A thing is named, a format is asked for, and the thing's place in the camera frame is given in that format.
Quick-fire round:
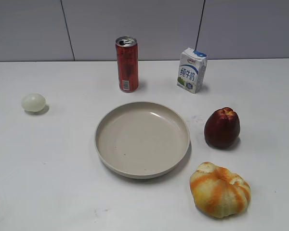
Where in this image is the dark red apple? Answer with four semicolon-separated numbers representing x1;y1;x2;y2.
204;107;240;149

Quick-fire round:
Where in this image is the white egg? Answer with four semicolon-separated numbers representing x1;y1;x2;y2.
21;93;46;113

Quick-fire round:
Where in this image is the yellow orange pumpkin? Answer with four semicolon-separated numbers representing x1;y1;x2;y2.
190;162;251;218

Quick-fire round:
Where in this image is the white blue milk carton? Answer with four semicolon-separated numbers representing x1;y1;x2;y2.
177;48;208;94

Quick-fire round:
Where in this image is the beige round plate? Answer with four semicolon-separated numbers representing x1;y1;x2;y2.
92;102;190;179

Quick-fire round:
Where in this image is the red soda can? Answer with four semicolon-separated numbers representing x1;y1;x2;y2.
116;36;139;92

